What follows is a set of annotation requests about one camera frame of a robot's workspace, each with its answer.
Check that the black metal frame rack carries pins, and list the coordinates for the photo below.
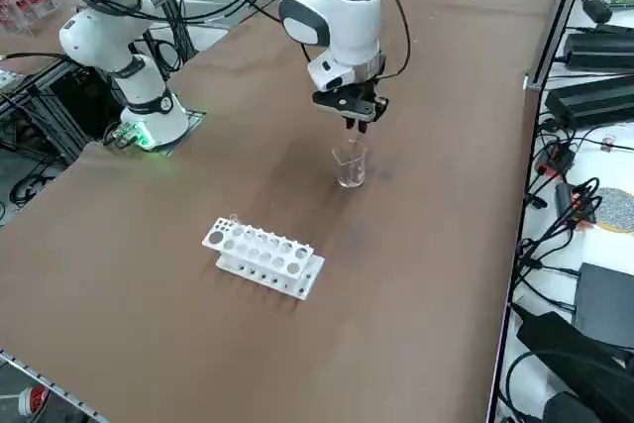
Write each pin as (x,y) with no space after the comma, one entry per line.
(74,96)

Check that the dark grey flat box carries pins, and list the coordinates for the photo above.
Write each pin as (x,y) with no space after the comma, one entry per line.
(606,304)

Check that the black fabric bag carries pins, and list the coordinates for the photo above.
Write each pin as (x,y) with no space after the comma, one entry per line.
(569,358)

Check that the white bottle with red label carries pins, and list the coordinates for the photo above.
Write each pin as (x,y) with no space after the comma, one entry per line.
(34,400)

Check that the white test tube rack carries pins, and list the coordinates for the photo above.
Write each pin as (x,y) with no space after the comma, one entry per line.
(313,272)

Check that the aluminium table rail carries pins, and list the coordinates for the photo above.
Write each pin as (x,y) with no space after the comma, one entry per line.
(49,384)

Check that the black device with orange plug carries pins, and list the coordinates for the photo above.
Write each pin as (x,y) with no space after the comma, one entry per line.
(567,200)

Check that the black power adapter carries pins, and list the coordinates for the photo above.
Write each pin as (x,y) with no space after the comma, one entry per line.
(599,46)
(589,101)

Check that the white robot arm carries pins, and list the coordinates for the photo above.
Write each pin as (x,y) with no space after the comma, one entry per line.
(347,31)

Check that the round silver disc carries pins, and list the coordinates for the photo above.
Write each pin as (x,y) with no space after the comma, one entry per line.
(616,210)

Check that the aluminium frame post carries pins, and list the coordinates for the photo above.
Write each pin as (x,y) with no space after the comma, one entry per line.
(560,17)

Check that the orange black connector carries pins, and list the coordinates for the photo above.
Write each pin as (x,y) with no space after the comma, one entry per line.
(557,158)

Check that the small black adapter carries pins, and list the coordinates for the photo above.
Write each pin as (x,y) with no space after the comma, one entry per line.
(597,11)

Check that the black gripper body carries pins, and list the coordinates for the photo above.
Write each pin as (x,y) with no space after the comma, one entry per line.
(354,103)

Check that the clear glass test tube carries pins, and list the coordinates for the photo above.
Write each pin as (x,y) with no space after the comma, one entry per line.
(233,219)
(355,143)

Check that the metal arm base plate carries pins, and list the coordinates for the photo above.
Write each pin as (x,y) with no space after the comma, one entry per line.
(195,121)

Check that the clear glass beaker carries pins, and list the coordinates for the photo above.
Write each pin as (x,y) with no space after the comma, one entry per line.
(351,170)

